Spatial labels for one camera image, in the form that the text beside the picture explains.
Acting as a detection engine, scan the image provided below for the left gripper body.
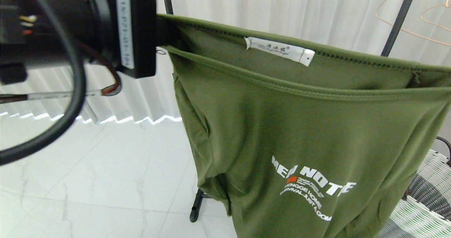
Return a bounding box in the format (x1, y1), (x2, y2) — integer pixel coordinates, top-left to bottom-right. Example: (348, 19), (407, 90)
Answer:
(0, 0), (157, 78)

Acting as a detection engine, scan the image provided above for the green long-sleeved shirt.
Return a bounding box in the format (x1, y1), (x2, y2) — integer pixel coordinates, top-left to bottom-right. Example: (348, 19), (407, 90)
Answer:
(157, 13), (451, 238)

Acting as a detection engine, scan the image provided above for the pink clothes hanger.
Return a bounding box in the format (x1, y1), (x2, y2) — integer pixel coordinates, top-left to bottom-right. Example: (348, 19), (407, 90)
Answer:
(420, 0), (451, 32)
(375, 0), (451, 48)

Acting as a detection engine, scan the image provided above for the black clothes rack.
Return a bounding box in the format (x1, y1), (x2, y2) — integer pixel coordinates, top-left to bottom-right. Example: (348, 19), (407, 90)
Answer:
(161, 0), (420, 223)

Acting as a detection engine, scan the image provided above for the white laundry basket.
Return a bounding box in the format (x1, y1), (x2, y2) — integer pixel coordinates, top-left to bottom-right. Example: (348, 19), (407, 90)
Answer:
(379, 136), (451, 238)

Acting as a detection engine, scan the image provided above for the white curtain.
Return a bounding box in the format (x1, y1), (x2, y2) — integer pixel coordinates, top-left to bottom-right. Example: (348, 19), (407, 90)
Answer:
(0, 0), (451, 126)

